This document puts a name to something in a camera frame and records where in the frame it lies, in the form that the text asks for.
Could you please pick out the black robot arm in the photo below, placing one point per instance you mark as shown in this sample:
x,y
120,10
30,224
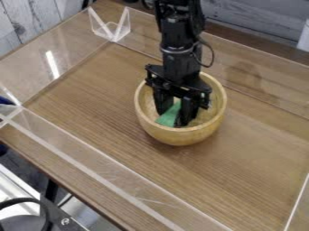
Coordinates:
x,y
180,20

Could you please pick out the black table leg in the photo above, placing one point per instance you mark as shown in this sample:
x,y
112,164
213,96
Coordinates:
x,y
51,190

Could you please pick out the brown wooden bowl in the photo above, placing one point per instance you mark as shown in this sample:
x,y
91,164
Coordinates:
x,y
166,127

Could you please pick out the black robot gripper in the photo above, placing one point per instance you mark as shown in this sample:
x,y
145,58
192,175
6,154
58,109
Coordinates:
x,y
176,79

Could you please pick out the clear acrylic tray wall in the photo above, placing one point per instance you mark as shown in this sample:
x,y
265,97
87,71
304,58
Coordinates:
x,y
105,134

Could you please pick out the green rectangular block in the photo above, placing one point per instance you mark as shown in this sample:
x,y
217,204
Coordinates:
x,y
168,118

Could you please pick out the clear acrylic corner bracket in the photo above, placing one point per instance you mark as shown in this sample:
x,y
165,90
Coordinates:
x,y
112,31

